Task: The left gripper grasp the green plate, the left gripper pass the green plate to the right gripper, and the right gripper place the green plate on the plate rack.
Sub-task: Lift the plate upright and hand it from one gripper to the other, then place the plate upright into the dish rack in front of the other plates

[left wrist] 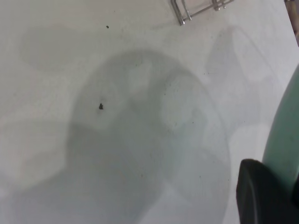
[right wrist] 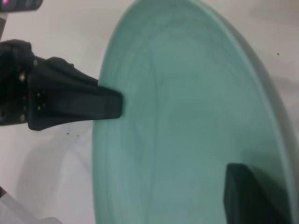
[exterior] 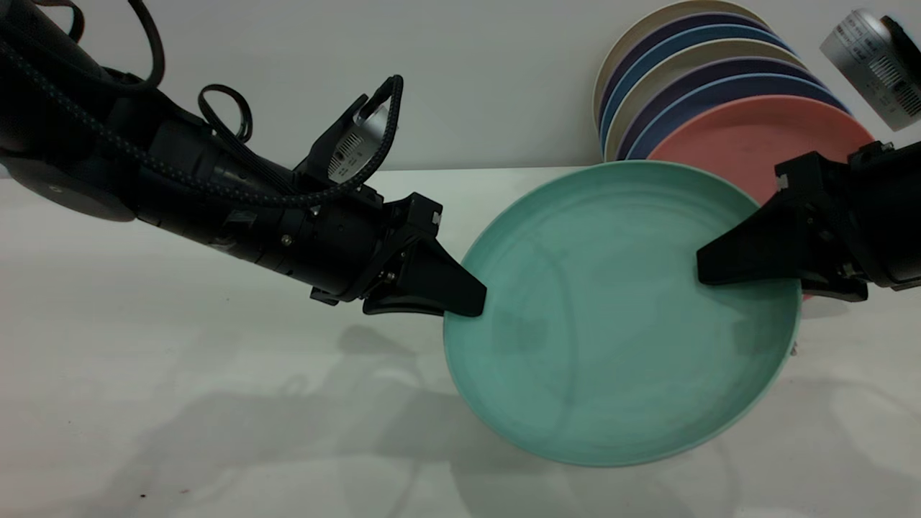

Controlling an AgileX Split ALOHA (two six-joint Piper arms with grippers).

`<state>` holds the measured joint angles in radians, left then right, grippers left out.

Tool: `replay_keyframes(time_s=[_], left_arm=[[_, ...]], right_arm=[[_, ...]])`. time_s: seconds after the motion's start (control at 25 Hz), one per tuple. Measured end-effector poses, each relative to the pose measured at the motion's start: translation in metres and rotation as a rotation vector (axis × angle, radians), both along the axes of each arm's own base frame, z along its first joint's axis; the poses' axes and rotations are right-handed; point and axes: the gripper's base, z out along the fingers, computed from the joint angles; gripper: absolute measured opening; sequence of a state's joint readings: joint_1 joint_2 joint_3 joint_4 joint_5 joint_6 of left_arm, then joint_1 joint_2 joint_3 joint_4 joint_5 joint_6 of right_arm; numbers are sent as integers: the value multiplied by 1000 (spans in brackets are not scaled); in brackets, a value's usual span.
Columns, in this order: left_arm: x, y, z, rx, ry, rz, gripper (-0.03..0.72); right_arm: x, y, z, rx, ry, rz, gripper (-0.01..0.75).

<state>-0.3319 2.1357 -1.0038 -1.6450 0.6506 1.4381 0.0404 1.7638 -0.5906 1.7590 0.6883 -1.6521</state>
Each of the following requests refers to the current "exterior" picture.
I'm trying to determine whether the braided black camera cable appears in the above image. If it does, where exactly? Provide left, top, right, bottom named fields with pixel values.
left=0, top=36, right=404, bottom=209

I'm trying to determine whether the pink round plate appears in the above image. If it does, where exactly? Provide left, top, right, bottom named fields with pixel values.
left=648, top=96, right=877, bottom=206

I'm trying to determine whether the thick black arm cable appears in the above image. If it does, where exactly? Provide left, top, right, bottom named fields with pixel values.
left=32, top=0, right=166, bottom=98

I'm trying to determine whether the black right camera cable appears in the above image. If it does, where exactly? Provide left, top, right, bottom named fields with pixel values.
left=882, top=15, right=921, bottom=71

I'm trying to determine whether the dark purple round plate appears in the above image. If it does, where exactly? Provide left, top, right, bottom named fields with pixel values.
left=596, top=13, right=774, bottom=130
left=615, top=58, right=828, bottom=163

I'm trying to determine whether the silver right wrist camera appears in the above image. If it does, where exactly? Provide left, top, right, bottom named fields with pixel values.
left=820, top=9, right=921, bottom=132

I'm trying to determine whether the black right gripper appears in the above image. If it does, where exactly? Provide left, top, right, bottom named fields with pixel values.
left=696, top=140, right=921, bottom=304

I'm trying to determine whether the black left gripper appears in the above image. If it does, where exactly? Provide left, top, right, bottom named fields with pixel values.
left=277, top=169, right=488, bottom=318

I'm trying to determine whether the teal blue round plate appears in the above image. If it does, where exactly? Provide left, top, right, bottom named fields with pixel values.
left=599, top=25, right=796, bottom=155

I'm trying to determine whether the green round plate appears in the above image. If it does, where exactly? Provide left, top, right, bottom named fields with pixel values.
left=443, top=160, right=803, bottom=467

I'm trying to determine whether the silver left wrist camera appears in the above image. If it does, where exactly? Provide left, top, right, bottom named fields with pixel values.
left=325, top=97, right=391, bottom=182

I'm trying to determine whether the beige round plate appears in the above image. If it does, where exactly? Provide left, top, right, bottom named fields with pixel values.
left=591, top=0, right=771, bottom=134
left=604, top=40, right=807, bottom=163

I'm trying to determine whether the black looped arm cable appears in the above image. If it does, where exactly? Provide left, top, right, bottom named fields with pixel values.
left=197, top=84, right=292, bottom=189

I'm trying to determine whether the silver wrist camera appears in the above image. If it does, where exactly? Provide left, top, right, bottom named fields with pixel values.
left=820, top=9, right=921, bottom=132
left=325, top=97, right=391, bottom=182

